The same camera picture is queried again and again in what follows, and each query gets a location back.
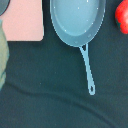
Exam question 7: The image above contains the grey-blue frying pan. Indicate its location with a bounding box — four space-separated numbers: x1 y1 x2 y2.
50 0 106 95

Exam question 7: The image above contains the red tomato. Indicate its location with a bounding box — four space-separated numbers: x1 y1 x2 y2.
115 0 128 34

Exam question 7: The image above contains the pink stove board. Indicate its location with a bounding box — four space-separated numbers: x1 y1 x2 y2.
0 0 44 41

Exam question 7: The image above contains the woven beige placemat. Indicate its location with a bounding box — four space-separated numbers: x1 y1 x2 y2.
0 20 9 90

